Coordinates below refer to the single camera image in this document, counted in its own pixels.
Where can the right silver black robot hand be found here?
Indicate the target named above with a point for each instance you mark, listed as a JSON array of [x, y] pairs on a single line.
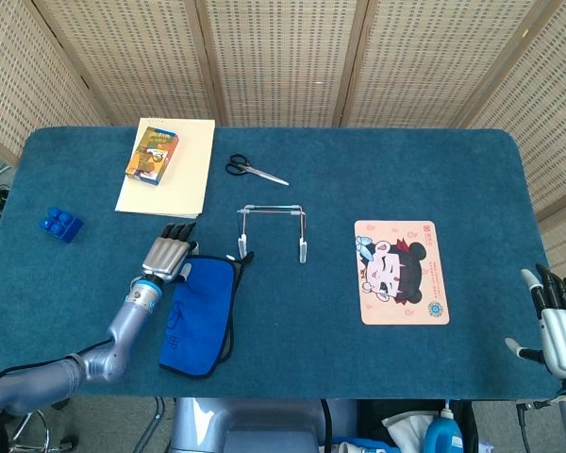
[[563, 340]]

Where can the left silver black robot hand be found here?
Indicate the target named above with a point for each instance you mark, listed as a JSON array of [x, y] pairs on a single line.
[[165, 257]]

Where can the blue and grey cloth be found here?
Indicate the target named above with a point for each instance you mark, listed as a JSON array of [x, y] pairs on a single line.
[[200, 311]]

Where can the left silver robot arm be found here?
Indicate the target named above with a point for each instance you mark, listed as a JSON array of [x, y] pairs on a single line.
[[127, 321]]

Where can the beige paper folder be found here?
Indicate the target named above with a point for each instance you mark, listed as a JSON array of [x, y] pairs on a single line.
[[188, 179]]

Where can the orange blue carton box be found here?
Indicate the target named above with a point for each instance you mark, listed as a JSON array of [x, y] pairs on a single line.
[[153, 156]]

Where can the blue toy building block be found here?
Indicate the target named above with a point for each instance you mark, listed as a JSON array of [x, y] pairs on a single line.
[[61, 226]]

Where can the blue white plastic bottle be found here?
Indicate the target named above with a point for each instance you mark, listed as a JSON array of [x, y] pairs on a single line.
[[443, 436]]

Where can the teal carpet table cover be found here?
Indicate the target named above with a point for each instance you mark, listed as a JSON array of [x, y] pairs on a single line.
[[311, 340]]

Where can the cartoon girl mouse pad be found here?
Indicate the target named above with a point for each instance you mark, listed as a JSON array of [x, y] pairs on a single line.
[[401, 273]]

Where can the white cloth pouch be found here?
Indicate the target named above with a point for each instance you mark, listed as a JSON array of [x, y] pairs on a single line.
[[405, 427]]

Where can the grey robot torso base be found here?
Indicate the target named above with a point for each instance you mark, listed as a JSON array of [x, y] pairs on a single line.
[[245, 424]]

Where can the chrome stool base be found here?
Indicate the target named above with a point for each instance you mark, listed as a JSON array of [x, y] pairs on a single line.
[[67, 442]]

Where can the woven wooden folding screen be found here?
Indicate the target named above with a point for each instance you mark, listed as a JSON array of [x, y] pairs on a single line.
[[283, 56]]

